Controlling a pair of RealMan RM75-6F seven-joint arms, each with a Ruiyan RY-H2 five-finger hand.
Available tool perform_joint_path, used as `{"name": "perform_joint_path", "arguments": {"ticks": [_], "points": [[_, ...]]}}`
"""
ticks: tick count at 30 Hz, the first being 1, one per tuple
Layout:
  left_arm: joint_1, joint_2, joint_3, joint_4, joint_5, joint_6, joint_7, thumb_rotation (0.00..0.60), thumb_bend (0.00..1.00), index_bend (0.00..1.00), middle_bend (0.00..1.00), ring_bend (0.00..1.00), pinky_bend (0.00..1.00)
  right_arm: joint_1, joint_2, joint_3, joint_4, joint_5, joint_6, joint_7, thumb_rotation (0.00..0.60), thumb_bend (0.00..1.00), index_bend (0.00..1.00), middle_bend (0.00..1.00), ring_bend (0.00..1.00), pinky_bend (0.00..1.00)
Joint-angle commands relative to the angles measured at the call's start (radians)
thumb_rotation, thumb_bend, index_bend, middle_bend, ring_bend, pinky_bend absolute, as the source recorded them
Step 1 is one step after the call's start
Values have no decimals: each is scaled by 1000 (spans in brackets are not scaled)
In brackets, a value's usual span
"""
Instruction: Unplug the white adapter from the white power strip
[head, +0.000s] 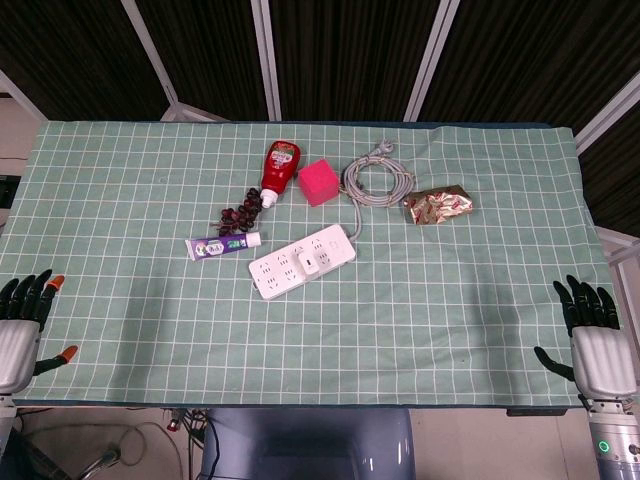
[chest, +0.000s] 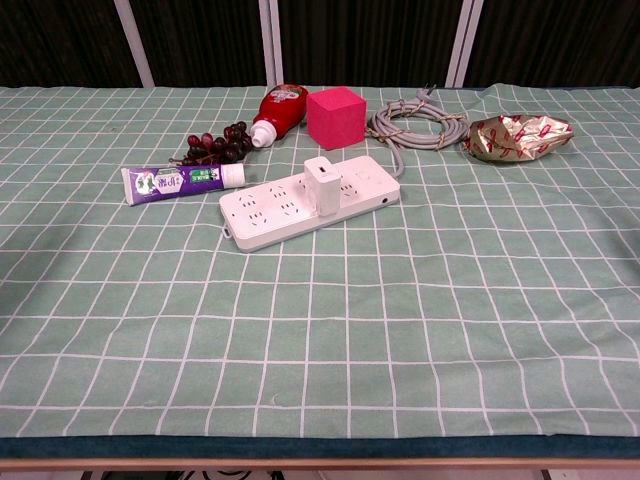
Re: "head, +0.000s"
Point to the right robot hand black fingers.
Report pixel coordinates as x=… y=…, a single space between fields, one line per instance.
x=600 y=360

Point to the purple white toothpaste tube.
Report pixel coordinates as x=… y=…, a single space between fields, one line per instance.
x=220 y=246

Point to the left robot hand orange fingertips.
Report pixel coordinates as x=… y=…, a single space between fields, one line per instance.
x=17 y=345

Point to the green checked tablecloth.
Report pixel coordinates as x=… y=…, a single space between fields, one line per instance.
x=320 y=340

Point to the white power strip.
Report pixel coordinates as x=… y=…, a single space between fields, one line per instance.
x=280 y=280

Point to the white metal rack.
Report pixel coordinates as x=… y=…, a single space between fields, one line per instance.
x=620 y=250

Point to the small red floor object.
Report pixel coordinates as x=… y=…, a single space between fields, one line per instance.
x=173 y=425

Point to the red ketchup squeeze bottle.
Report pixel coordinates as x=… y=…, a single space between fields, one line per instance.
x=277 y=170

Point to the white aluminium frame post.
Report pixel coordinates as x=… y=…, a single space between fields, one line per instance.
x=22 y=97
x=150 y=55
x=267 y=60
x=607 y=112
x=430 y=60

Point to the black box device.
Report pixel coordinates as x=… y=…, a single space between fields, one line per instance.
x=7 y=190

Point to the small white plug adapter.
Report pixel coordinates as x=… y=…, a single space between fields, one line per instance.
x=306 y=262

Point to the blue-grey robot torso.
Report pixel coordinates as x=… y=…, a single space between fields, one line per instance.
x=305 y=445

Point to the pink foam cube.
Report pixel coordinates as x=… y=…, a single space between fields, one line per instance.
x=320 y=182

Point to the dark red grape bunch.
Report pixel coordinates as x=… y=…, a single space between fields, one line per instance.
x=245 y=210

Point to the gold foil snack packet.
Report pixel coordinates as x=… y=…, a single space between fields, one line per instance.
x=440 y=205

